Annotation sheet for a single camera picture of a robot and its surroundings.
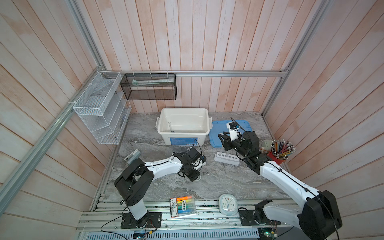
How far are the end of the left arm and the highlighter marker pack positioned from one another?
128mm

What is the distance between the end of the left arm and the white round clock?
0.63 ft

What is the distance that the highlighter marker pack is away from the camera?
0.76 meters

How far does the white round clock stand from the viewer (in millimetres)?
758

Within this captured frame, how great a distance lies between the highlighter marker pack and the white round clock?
142mm

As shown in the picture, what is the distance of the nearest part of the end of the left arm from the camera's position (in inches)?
25.9
